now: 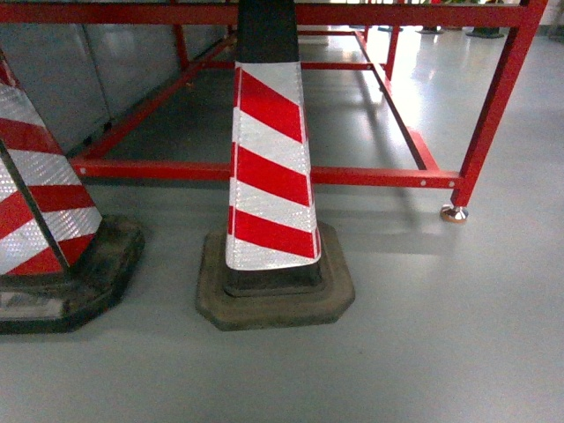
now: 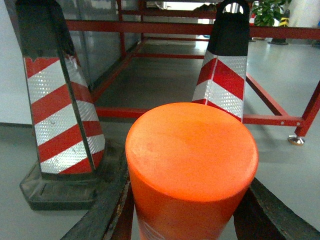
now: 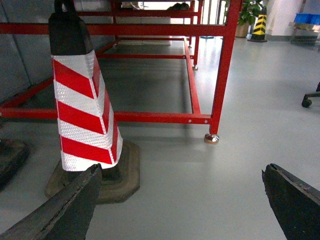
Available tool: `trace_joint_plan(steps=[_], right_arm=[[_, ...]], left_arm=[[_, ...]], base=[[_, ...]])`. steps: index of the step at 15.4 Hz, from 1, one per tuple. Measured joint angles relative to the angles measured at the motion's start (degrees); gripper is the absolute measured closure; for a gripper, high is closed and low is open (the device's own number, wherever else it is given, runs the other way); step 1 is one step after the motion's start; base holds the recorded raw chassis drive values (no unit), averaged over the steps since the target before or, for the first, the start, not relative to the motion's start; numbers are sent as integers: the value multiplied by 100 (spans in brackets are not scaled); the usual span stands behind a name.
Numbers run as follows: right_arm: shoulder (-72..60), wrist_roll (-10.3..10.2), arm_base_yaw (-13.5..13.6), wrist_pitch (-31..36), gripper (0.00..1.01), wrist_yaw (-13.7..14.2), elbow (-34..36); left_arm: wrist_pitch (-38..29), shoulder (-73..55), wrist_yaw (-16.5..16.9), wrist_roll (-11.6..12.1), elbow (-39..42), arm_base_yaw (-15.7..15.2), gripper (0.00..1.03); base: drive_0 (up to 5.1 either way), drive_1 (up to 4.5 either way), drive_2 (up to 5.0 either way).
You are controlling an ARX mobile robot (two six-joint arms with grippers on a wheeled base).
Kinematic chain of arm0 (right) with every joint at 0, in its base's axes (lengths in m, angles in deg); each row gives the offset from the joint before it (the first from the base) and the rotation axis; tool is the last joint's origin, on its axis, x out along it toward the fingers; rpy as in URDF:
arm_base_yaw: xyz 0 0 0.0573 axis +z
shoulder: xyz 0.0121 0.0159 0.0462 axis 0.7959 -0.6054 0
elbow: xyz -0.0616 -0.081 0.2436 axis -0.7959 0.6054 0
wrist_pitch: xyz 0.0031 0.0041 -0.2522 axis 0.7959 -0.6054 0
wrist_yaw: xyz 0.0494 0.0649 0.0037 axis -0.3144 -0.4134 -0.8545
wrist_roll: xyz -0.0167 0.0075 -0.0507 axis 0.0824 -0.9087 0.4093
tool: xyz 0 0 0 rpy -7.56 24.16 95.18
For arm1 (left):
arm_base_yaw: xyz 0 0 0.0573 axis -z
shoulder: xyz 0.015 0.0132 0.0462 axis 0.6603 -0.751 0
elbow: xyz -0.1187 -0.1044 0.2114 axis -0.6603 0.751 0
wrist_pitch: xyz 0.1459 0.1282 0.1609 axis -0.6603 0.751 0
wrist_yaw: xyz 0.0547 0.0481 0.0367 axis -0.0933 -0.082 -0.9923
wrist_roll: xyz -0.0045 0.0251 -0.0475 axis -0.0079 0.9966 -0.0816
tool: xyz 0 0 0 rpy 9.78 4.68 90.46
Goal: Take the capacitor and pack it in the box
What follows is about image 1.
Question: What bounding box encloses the left red white cone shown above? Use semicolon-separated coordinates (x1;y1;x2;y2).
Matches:
1;59;145;335

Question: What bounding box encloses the red white traffic cone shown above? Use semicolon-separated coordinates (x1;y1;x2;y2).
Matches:
196;1;355;330

